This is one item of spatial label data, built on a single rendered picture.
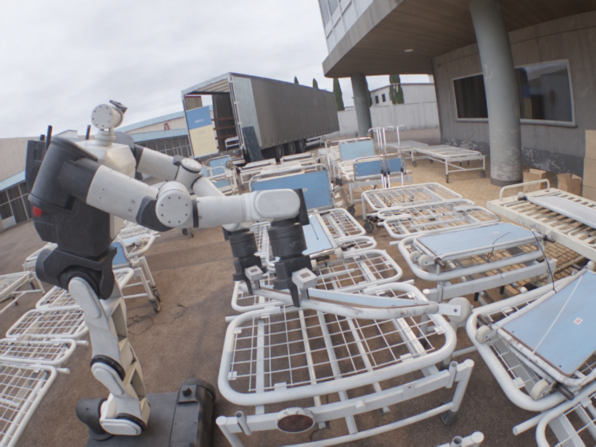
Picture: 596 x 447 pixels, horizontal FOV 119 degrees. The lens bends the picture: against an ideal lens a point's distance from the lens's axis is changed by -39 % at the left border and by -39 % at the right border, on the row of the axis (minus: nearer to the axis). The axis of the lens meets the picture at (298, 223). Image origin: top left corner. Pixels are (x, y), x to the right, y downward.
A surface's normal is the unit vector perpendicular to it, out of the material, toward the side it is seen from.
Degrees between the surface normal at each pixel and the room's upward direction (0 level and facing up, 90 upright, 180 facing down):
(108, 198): 96
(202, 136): 90
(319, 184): 91
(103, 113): 93
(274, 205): 73
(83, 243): 103
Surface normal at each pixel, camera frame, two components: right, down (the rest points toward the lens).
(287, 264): 0.54, -0.11
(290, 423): 0.09, 0.30
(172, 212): 0.43, 0.32
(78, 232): 0.24, 0.48
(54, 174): 0.68, 0.11
